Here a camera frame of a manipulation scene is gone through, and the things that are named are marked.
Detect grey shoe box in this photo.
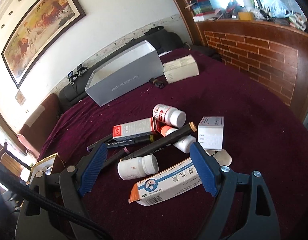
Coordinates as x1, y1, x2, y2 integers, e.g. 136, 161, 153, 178
85, 40, 163, 107

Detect white cardboard box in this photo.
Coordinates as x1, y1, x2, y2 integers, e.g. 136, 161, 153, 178
163, 55, 200, 83

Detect white bottle red label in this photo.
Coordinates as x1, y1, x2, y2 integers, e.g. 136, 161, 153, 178
152, 103, 186, 128

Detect black marker purple cap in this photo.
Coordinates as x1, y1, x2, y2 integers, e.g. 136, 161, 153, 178
86, 133, 160, 153

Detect small black battery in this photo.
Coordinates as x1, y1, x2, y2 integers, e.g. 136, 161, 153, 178
149, 78, 165, 89

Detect black braided cable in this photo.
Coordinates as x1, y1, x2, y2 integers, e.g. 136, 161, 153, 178
0, 166, 112, 240

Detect brown chair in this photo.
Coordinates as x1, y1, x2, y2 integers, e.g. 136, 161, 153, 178
17, 94, 61, 159

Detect long ointment box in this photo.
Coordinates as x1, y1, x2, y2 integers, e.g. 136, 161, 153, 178
129, 158, 202, 206

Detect small white square box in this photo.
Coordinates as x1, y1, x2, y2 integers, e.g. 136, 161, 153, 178
197, 116, 224, 151

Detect framed horse painting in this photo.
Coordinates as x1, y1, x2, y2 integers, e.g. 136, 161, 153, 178
1, 0, 86, 88

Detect black marker tan cap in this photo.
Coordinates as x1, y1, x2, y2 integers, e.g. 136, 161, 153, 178
120, 122, 197, 161

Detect plain white pill bottle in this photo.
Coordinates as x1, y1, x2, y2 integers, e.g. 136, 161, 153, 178
117, 154, 159, 180

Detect brick pattern wooden cabinet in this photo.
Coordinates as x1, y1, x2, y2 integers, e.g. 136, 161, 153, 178
174, 0, 308, 121

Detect maroon bed blanket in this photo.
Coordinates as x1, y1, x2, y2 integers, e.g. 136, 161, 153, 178
37, 48, 308, 240

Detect white tube orange cap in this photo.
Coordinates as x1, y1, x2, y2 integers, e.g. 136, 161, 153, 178
161, 126, 177, 137

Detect clutter on cabinet top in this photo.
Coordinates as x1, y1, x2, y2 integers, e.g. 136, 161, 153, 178
185, 0, 308, 33

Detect white eraser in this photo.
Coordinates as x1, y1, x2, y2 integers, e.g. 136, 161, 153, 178
205, 149, 232, 166

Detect black clips on headboard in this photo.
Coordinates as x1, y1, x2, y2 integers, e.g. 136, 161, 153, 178
67, 64, 88, 86

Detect red white slim box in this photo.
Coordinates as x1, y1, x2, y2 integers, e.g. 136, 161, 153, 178
113, 118, 158, 141

